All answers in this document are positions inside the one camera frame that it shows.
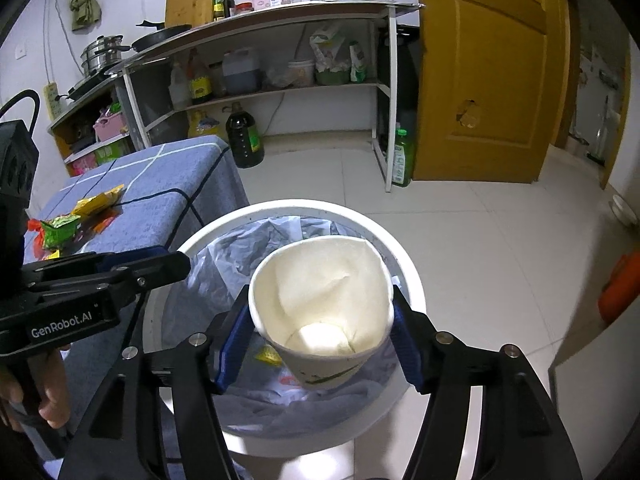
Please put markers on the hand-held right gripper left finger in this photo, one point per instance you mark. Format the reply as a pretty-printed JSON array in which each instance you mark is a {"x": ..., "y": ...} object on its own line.
[{"x": 235, "y": 355}]

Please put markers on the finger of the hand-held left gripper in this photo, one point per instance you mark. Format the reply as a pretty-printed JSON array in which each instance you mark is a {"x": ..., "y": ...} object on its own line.
[
  {"x": 130, "y": 256},
  {"x": 160, "y": 270}
]

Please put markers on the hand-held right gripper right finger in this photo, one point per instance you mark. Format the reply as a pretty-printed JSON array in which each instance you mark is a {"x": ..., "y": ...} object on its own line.
[{"x": 407, "y": 355}]

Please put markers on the white round trash bin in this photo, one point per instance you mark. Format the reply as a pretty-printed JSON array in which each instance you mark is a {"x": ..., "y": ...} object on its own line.
[{"x": 411, "y": 285}]

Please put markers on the white paper cup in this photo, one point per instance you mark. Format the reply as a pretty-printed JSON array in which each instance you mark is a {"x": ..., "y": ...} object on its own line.
[{"x": 320, "y": 285}]

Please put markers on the person's left hand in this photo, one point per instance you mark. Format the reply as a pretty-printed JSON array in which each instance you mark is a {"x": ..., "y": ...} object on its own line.
[{"x": 54, "y": 390}]

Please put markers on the yellow wrapper scrap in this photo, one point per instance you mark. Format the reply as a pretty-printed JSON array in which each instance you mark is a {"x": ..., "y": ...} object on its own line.
[{"x": 267, "y": 356}]

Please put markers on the orange snack wrapper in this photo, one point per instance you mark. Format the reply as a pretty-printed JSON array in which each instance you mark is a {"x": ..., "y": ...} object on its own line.
[{"x": 106, "y": 221}]

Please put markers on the yellow snack wrapper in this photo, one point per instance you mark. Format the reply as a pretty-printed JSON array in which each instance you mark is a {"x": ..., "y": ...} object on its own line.
[{"x": 97, "y": 202}]

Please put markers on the translucent plastic bin liner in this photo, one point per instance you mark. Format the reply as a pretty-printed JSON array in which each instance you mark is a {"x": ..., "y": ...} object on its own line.
[{"x": 225, "y": 260}]

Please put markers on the small yellow wrapper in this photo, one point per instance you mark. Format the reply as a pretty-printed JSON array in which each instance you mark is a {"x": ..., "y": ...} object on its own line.
[{"x": 55, "y": 253}]

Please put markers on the green snack wrapper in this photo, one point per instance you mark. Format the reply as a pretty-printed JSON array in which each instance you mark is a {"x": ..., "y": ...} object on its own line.
[{"x": 57, "y": 230}]

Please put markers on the blue checked tablecloth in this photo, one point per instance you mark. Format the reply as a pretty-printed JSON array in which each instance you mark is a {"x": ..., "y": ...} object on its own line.
[{"x": 150, "y": 175}]

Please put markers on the pink package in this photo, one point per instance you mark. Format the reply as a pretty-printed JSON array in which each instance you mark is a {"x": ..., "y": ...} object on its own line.
[{"x": 84, "y": 164}]

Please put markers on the green package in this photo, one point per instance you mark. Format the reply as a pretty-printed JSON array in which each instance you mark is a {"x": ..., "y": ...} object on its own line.
[{"x": 115, "y": 152}]

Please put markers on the pink plastic basket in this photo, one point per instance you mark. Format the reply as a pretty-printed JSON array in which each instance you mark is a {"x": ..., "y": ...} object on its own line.
[{"x": 110, "y": 127}]

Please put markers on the small wooden cabinet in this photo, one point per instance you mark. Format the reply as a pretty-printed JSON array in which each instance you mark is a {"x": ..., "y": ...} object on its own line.
[{"x": 75, "y": 120}]

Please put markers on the yellow cooking oil bottle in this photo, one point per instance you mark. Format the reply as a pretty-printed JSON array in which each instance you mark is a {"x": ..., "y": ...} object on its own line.
[{"x": 205, "y": 125}]

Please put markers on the dark oil bottle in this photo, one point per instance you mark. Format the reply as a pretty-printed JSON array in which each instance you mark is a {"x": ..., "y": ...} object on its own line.
[{"x": 245, "y": 140}]

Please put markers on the clear plastic bottle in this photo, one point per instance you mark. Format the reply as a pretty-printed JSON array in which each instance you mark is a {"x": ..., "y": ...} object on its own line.
[{"x": 180, "y": 90}]

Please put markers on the white power strip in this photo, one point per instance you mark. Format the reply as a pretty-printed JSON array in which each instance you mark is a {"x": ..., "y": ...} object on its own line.
[{"x": 51, "y": 100}]

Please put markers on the yellow label sauce bottle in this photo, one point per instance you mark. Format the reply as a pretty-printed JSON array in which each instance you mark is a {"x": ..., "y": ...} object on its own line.
[{"x": 200, "y": 85}]

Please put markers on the dark jar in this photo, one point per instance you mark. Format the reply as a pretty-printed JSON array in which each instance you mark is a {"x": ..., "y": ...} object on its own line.
[{"x": 217, "y": 82}]

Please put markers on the green detergent bottle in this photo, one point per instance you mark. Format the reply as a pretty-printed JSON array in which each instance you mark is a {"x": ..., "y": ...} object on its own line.
[{"x": 403, "y": 160}]

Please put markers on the stainless steel pot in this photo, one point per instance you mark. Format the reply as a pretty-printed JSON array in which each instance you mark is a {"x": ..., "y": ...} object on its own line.
[{"x": 102, "y": 55}]

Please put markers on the white metal kitchen shelf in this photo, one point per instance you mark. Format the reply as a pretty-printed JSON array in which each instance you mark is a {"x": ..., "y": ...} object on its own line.
[{"x": 280, "y": 95}]

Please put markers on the translucent plastic jug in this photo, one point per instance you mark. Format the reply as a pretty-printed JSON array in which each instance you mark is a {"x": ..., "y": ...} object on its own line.
[{"x": 241, "y": 72}]

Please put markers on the black frying pan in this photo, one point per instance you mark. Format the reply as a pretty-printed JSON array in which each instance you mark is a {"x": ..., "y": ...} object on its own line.
[{"x": 160, "y": 37}]

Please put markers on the orange plastic object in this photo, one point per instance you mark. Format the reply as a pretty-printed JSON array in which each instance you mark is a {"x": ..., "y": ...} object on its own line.
[{"x": 622, "y": 290}]

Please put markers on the white plastic bucket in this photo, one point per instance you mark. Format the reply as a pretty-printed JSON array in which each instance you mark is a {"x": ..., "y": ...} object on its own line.
[{"x": 301, "y": 72}]

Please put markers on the white bowl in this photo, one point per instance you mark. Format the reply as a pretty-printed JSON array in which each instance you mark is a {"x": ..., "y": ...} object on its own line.
[{"x": 622, "y": 210}]

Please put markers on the green and white bag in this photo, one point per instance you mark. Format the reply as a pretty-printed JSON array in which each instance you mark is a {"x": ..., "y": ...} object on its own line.
[{"x": 330, "y": 57}]

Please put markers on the red lidded jar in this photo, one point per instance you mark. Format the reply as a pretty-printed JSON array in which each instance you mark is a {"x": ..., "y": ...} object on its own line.
[{"x": 244, "y": 8}]

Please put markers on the green packet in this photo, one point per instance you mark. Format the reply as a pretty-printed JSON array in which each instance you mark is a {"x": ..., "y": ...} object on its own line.
[{"x": 358, "y": 62}]

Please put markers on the yellow wooden door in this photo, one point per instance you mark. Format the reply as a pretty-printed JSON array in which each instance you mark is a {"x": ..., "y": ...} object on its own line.
[{"x": 490, "y": 60}]

